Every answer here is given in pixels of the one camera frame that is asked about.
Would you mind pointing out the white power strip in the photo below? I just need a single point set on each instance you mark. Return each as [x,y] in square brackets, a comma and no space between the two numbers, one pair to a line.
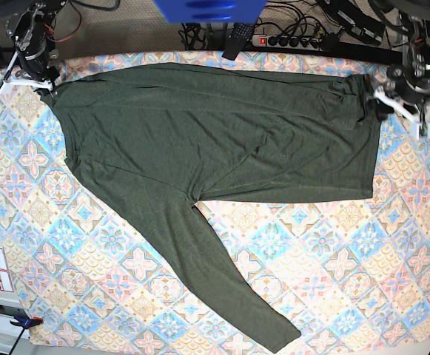
[285,42]

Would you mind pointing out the green long-sleeve T-shirt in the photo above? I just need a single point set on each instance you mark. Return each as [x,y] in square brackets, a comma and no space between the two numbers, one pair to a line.
[151,141]

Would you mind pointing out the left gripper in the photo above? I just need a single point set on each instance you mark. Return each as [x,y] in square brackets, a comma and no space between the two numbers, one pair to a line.
[413,88]

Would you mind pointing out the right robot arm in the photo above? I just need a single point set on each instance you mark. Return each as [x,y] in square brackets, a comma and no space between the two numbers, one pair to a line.
[32,35]

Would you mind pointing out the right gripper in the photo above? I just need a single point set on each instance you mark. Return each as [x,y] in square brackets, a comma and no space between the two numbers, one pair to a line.
[38,69]

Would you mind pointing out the blue clamp bottom left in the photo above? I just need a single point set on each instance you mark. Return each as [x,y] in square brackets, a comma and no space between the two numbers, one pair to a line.
[24,323]

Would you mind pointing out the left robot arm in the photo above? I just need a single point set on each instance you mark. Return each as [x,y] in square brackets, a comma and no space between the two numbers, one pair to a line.
[411,19]

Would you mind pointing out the black remote control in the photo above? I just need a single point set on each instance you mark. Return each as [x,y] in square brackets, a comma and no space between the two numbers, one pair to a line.
[240,35]

